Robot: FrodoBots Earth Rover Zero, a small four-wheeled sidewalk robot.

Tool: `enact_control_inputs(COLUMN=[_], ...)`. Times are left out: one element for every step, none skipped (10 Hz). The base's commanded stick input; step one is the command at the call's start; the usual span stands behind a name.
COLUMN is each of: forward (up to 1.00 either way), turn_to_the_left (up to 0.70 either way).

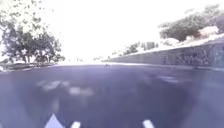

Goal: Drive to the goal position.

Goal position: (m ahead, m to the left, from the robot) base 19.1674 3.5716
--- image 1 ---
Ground row of bushes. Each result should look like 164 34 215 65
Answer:
111 40 159 57

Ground grey asphalt road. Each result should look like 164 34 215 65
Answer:
0 63 224 128

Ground robot's own part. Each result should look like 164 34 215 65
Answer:
142 119 156 128
70 121 82 128

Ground group of leafy trees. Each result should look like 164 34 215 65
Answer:
0 18 66 66

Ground stone retaining wall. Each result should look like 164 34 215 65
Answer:
102 42 224 70

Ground trees above wall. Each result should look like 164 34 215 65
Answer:
157 4 224 43

